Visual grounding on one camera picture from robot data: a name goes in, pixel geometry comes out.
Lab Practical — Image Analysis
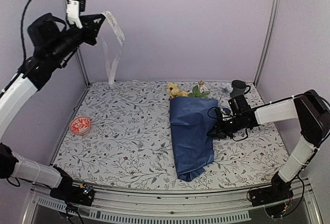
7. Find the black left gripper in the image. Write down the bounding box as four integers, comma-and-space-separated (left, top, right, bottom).
50, 14, 107, 63

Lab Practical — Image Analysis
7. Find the aluminium frame post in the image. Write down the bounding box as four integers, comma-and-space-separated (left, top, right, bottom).
58, 0, 90, 87
253, 0, 281, 88

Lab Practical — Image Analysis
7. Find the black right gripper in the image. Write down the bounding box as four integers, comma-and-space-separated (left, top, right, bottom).
207, 115, 243, 139

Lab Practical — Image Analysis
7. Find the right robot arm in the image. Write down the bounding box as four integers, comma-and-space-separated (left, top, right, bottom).
207, 89, 329, 201

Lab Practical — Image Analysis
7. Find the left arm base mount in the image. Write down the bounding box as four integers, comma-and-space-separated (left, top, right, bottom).
50, 185, 95, 206

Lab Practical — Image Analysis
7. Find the blue wrapping paper sheet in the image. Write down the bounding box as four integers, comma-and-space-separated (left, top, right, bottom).
170, 97, 218, 182

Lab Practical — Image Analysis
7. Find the red patterned small dish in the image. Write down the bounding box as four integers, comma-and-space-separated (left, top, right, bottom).
69, 116, 91, 135

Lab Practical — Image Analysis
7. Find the white fake flower stem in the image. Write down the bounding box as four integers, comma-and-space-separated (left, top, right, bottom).
188, 81, 210, 99

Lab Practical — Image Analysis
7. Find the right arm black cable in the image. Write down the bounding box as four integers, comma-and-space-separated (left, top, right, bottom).
207, 106, 250, 142

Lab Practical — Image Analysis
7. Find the dark grey metal mug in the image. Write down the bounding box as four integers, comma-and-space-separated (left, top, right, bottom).
230, 79, 251, 98

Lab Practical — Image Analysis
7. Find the front aluminium rail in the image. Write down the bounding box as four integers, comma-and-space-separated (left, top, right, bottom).
22, 179, 326, 223

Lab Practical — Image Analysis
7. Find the pale blue fake flower stem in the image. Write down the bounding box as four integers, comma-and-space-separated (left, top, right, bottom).
219, 83, 233, 105

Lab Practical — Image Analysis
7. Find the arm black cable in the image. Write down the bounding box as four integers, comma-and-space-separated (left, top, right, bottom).
207, 106, 250, 142
20, 0, 70, 59

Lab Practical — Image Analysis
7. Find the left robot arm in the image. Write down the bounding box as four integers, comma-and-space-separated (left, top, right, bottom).
1, 13, 106, 200

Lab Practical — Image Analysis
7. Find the right aluminium frame post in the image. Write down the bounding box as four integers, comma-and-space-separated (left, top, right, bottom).
253, 0, 281, 88

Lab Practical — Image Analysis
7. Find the floral patterned tablecloth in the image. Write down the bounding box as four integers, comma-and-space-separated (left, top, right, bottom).
53, 80, 289, 191

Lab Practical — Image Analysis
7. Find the clear plastic wrap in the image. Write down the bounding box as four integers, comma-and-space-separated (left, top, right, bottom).
101, 11, 125, 85

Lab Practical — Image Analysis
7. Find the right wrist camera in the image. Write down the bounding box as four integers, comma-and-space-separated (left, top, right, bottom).
214, 107, 232, 120

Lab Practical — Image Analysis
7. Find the yellow fake flower stem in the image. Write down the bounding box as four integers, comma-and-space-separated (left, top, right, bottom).
167, 83, 188, 99

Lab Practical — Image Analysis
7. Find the left aluminium frame post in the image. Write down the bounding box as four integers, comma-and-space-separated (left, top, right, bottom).
58, 0, 90, 87

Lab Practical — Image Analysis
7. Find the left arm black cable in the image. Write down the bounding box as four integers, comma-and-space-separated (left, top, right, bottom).
20, 0, 70, 59

